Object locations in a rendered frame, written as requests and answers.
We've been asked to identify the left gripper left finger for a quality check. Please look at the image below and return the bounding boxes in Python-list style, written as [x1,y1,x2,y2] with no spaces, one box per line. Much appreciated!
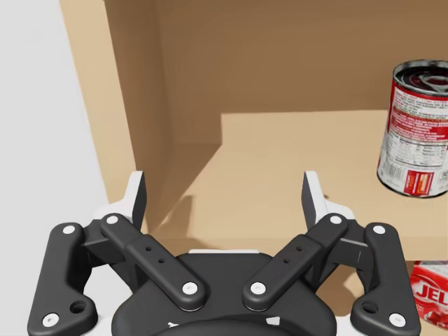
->
[27,170,207,334]

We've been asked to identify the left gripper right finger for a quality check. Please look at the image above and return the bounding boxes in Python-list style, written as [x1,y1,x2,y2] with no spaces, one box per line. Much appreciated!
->
[241,170,423,334]

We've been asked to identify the pale wooden shelf unit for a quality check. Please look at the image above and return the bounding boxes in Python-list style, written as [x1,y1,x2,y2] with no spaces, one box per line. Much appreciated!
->
[58,0,448,336]

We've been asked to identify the red and white carton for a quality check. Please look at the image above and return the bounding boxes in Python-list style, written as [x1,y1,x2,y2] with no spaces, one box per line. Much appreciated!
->
[408,260,448,325]

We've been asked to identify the red and white can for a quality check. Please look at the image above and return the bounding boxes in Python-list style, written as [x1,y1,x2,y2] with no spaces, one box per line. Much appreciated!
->
[376,59,448,199]

